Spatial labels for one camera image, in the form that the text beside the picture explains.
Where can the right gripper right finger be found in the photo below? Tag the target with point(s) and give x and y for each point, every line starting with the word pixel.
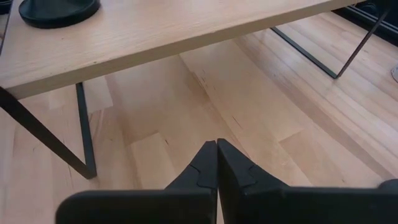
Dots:
pixel 280 205

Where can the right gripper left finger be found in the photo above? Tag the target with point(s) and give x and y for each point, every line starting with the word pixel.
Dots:
pixel 174 205

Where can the black candlestick holder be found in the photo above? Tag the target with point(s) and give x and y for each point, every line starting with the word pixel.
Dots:
pixel 59 15

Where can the wooden shelf with black frame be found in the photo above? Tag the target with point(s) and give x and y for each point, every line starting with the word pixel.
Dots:
pixel 124 40

